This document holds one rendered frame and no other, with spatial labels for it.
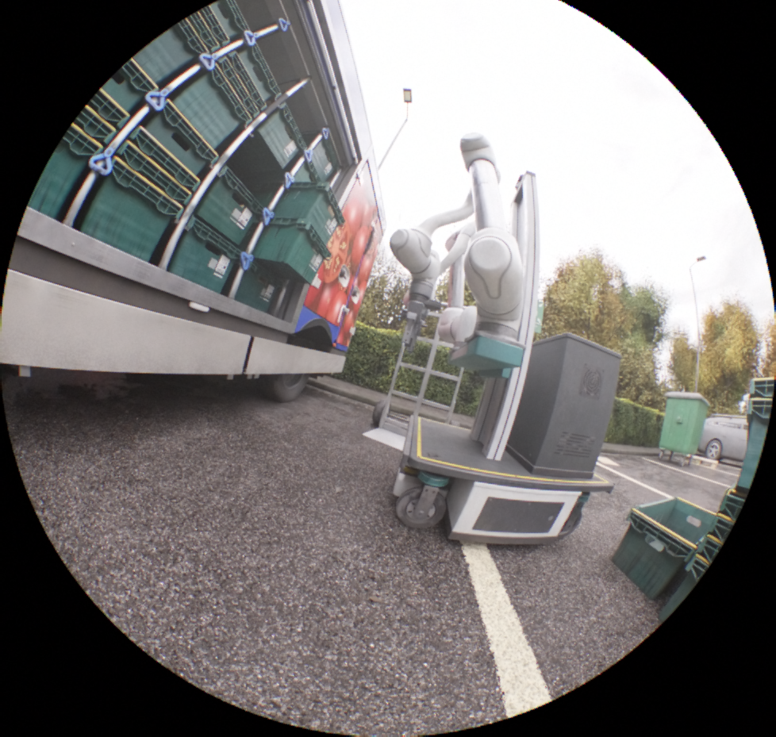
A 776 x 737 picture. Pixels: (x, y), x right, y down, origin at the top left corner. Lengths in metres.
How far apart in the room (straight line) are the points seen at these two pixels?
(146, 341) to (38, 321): 0.41
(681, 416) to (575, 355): 5.18
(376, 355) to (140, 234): 3.34
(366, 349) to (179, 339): 3.03
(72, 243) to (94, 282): 0.14
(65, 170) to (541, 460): 1.78
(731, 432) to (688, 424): 4.45
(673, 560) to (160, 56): 2.33
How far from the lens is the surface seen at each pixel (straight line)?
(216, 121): 1.23
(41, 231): 0.80
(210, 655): 0.59
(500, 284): 0.58
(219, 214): 1.21
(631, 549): 1.22
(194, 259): 1.13
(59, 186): 0.98
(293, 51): 1.94
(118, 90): 1.10
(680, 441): 5.99
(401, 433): 2.03
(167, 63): 1.21
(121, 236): 0.99
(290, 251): 1.24
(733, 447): 10.04
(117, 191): 0.99
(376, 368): 3.55
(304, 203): 1.40
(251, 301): 1.45
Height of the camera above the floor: 0.57
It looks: 4 degrees up
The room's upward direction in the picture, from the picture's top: 16 degrees clockwise
